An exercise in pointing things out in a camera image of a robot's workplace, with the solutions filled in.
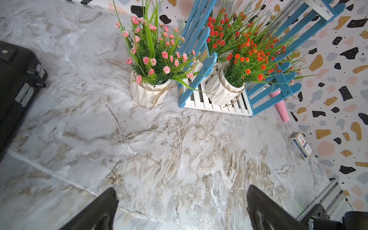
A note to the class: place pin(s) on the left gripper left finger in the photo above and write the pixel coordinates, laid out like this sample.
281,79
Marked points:
98,215

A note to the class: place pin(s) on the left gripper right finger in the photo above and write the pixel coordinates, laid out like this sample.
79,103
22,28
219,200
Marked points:
265,214

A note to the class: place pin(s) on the blue white two-tier rack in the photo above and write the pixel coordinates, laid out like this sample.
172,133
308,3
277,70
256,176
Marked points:
300,18

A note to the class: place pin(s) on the orange flower pot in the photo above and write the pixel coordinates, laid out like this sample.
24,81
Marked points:
253,60

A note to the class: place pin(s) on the red flower pot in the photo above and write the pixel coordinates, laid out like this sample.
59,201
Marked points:
226,29

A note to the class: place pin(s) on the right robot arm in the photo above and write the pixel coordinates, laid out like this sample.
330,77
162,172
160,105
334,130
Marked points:
317,219

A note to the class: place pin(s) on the small card box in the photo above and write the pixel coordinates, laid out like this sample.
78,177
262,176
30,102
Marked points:
301,144

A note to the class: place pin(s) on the pink toy microphone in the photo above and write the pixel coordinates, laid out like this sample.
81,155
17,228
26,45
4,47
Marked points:
281,107

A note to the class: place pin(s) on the black case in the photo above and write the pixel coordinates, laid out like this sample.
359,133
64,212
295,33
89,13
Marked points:
22,77

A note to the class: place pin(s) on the pink flower pot middle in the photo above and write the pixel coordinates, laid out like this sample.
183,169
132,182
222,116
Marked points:
157,65

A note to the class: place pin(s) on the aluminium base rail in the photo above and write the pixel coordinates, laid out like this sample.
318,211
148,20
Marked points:
334,201

